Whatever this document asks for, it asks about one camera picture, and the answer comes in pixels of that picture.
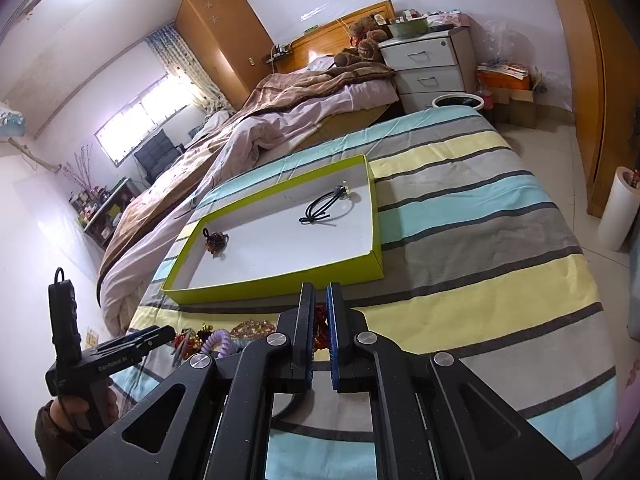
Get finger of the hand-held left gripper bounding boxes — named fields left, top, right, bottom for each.
left=125, top=326, right=177, bottom=350
left=95, top=336, right=147, bottom=361

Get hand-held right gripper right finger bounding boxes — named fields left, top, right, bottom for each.
left=325, top=282, right=583, bottom=480

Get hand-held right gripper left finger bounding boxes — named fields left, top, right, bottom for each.
left=56, top=282, right=317, bottom=480

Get red knot gold charm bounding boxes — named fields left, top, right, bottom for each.
left=314, top=307, right=331, bottom=352

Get red knot cord bracelet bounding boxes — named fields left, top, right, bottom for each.
left=172, top=326, right=213, bottom=358

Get purple coil hair tie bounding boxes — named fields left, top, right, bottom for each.
left=201, top=329, right=235, bottom=360

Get green cardboard box tray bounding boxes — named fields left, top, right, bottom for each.
left=161, top=154, right=385, bottom=306

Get person's left forearm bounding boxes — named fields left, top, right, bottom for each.
left=34, top=405, right=93, bottom=480

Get person's left hand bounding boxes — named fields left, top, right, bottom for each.
left=47, top=387, right=121, bottom=433

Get gold sequin hair accessory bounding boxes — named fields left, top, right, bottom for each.
left=230, top=319, right=278, bottom=341

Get dark beaded grape ornament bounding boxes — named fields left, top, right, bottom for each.
left=202, top=228, right=231, bottom=257

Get cluttered desk shelf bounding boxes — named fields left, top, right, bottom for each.
left=70, top=177, right=141, bottom=251

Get brown patterned quilt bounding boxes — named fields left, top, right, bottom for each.
left=100, top=125, right=236, bottom=281

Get dried branch decoration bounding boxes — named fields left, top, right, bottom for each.
left=60, top=145, right=96, bottom=191

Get striped bed sheet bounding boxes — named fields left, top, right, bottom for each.
left=107, top=105, right=618, bottom=480

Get black office chair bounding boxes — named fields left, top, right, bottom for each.
left=134, top=129, right=186, bottom=186

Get pink duvet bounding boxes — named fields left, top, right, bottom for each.
left=97, top=80, right=401, bottom=336

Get window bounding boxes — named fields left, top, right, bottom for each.
left=95, top=72, right=193, bottom=166

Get brown fleece blanket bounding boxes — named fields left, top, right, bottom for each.
left=252, top=62, right=398, bottom=111

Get white trash bin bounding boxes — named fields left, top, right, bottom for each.
left=431, top=92, right=486, bottom=111

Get patterned curtain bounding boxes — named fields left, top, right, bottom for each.
left=145, top=25, right=236, bottom=113

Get white drawer cabinet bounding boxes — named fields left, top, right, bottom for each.
left=377, top=27, right=476, bottom=111

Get brown teddy bear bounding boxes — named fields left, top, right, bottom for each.
left=334, top=14, right=393, bottom=67

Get wooden wardrobe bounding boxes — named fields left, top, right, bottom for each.
left=175, top=0, right=276, bottom=108

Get orange cardboard boxes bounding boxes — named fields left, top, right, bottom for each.
left=475, top=60, right=548, bottom=128

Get wooden headboard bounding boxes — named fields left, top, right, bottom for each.
left=272, top=0, right=396, bottom=73

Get white paper roll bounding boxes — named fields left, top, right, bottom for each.
left=597, top=166, right=640, bottom=253

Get green basin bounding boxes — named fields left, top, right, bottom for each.
left=387, top=17, right=431, bottom=38

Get clear plastic bag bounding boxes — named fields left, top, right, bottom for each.
left=482, top=17, right=531, bottom=68

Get large wooden closet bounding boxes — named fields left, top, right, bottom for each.
left=537, top=0, right=640, bottom=218

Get black hair tie with bead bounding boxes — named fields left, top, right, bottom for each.
left=298, top=183, right=353, bottom=224

